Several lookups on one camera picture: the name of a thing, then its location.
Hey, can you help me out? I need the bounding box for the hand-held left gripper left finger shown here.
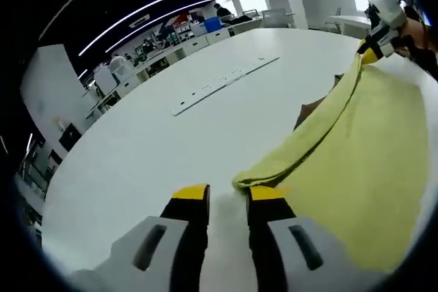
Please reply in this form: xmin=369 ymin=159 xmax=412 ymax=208
xmin=70 ymin=184 xmax=211 ymax=292

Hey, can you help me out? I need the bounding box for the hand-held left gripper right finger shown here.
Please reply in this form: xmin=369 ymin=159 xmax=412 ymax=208
xmin=246 ymin=186 xmax=350 ymax=292

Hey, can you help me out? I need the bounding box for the yellow blue grey garment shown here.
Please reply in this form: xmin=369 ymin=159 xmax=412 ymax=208
xmin=231 ymin=53 xmax=430 ymax=272

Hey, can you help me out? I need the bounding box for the person's right hand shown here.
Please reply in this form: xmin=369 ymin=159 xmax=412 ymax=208
xmin=393 ymin=17 xmax=429 ymax=64

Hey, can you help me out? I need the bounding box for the white desk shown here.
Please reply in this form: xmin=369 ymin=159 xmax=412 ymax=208
xmin=326 ymin=14 xmax=372 ymax=37

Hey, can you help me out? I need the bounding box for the grey office chair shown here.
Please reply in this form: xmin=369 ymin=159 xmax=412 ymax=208
xmin=261 ymin=8 xmax=296 ymax=29

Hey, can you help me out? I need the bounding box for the black cabinet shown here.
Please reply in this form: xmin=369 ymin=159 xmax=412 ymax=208
xmin=58 ymin=122 xmax=81 ymax=152

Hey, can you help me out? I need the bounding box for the white strip with holes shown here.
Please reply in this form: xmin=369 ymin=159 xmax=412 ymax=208
xmin=170 ymin=56 xmax=281 ymax=117

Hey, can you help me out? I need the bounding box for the blue storage crate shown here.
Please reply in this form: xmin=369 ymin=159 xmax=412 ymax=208
xmin=203 ymin=18 xmax=223 ymax=32

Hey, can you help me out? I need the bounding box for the tall white machine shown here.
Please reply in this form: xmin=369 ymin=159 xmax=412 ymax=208
xmin=93 ymin=66 xmax=118 ymax=96

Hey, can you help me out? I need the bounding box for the ceiling light strip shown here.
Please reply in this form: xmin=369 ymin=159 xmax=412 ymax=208
xmin=78 ymin=0 xmax=248 ymax=57
xmin=114 ymin=0 xmax=216 ymax=54

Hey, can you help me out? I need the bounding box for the ceiling air vent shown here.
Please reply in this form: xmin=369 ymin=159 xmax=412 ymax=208
xmin=129 ymin=14 xmax=151 ymax=29

